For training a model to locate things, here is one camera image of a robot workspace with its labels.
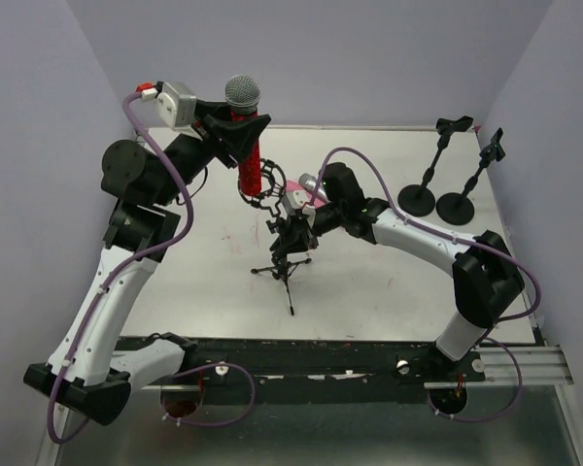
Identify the black mounting rail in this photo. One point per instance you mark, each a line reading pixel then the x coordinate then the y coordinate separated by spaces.
pixel 309 372

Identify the red glitter microphone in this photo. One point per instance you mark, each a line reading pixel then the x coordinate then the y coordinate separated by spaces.
pixel 242 94

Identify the silver microphone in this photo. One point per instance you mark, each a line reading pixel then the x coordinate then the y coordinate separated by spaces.
pixel 309 183

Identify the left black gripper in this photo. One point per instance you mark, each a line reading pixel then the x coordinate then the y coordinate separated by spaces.
pixel 216 141

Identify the black round-base stand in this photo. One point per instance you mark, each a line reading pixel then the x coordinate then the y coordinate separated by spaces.
pixel 456 208
pixel 417 199

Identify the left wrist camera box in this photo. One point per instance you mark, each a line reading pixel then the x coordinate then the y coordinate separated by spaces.
pixel 174 102

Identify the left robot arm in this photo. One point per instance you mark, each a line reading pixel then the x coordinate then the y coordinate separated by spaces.
pixel 83 374

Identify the black tripod microphone stand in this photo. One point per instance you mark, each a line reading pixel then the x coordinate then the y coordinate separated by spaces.
pixel 265 188

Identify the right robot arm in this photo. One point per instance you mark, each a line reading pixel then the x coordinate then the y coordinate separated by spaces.
pixel 485 279

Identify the pink microphone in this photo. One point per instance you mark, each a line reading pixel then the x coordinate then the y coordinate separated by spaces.
pixel 292 186

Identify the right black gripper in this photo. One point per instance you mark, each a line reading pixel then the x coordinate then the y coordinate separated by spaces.
pixel 300 228

